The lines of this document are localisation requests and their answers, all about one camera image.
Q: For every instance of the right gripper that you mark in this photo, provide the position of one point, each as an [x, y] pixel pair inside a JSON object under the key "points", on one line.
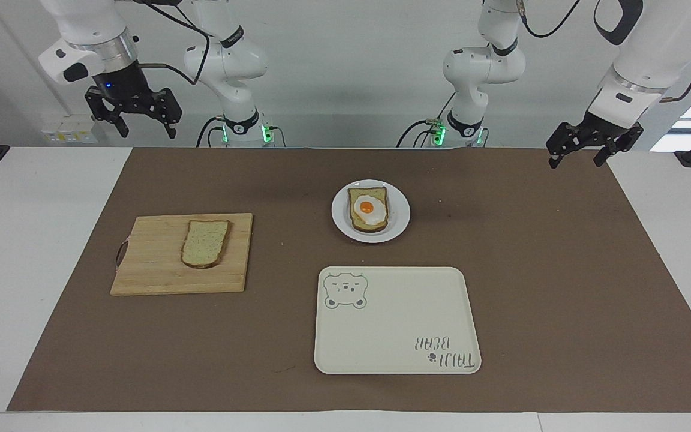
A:
{"points": [[116, 81]]}

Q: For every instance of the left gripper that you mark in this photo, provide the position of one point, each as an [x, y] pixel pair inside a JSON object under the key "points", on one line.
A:
{"points": [[621, 135]]}

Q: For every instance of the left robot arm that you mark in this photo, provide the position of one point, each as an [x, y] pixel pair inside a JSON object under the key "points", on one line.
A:
{"points": [[478, 66]]}

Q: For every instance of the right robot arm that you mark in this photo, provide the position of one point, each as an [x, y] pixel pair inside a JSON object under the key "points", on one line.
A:
{"points": [[225, 60]]}

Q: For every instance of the round white plate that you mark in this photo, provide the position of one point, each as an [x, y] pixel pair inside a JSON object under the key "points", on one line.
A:
{"points": [[399, 210]]}

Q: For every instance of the plain bread slice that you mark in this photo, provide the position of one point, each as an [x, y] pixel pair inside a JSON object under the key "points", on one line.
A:
{"points": [[204, 243]]}

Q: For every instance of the wooden cutting board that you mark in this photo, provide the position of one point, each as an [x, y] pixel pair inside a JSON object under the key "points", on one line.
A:
{"points": [[153, 264]]}

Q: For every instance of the bread slice under egg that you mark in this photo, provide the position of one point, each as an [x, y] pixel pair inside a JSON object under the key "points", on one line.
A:
{"points": [[375, 193]]}

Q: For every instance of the fried egg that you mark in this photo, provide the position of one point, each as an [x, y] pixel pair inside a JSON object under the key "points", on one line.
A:
{"points": [[369, 210]]}

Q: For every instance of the cream tray with bear print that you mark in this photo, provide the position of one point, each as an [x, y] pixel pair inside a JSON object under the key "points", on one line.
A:
{"points": [[393, 324]]}

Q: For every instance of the white wall socket box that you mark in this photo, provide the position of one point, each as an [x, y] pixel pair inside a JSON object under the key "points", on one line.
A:
{"points": [[69, 133]]}

